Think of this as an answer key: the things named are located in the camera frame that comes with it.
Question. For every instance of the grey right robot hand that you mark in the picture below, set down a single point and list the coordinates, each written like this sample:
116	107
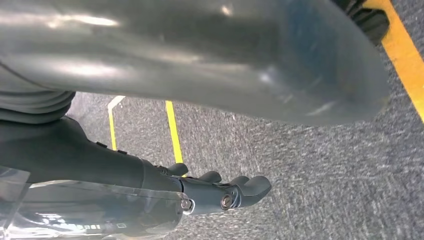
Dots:
198	49

